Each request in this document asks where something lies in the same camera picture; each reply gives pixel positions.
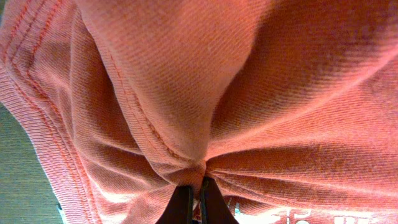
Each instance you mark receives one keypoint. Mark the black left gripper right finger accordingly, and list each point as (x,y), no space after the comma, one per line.
(214,210)

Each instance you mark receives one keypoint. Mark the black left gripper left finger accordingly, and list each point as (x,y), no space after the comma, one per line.
(180,207)

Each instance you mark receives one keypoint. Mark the red printed t-shirt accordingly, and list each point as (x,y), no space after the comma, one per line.
(289,106)

